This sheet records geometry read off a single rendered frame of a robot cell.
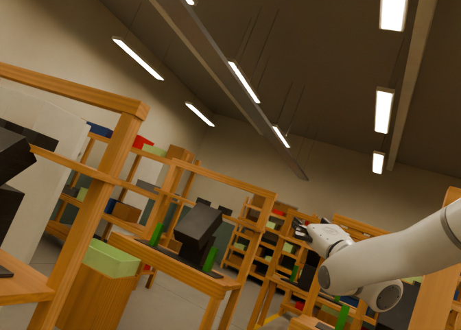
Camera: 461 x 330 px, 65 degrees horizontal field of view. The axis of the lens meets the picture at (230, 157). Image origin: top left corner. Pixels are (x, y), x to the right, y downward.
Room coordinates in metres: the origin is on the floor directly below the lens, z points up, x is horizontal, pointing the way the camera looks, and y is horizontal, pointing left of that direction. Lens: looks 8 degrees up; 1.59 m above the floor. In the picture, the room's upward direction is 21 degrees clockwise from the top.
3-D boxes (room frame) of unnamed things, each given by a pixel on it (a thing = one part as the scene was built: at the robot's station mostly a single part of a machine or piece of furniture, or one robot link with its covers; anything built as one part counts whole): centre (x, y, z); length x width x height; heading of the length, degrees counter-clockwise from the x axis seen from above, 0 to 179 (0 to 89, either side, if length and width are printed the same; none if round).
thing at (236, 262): (10.51, -2.33, 1.11); 3.01 x 0.54 x 2.23; 66
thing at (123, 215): (6.39, 1.67, 1.13); 2.48 x 0.54 x 2.27; 66
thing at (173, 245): (9.92, 0.57, 0.22); 1.20 x 0.81 x 0.44; 159
